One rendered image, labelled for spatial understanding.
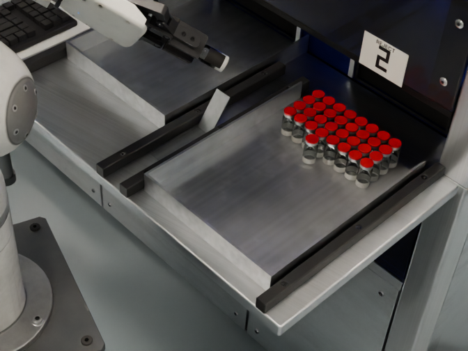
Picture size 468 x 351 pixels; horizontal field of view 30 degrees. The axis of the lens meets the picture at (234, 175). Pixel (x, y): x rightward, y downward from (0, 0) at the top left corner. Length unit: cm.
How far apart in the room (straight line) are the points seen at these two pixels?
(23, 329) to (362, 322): 79
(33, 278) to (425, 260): 67
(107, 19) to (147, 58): 54
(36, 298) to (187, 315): 109
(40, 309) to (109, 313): 109
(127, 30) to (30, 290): 39
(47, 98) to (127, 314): 91
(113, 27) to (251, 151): 42
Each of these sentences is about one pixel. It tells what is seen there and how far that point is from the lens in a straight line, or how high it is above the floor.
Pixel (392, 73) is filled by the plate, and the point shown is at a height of 101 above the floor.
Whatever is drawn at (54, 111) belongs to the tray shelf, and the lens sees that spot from 146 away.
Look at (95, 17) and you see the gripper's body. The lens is 104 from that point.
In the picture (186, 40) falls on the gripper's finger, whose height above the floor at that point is 121.
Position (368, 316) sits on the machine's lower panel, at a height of 45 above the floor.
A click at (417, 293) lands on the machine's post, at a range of 159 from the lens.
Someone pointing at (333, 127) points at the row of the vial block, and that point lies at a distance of 137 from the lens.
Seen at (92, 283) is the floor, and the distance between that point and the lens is 233.
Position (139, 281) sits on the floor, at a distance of 233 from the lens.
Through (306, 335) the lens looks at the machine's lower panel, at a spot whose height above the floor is 26.
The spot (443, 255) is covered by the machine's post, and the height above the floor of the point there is 73.
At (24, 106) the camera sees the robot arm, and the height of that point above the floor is 124.
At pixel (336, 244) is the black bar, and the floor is 90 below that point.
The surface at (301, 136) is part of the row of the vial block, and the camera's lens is 139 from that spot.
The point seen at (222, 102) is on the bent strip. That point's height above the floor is 93.
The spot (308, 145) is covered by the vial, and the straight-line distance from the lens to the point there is 134.
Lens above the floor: 180
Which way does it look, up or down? 44 degrees down
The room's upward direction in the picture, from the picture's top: 4 degrees clockwise
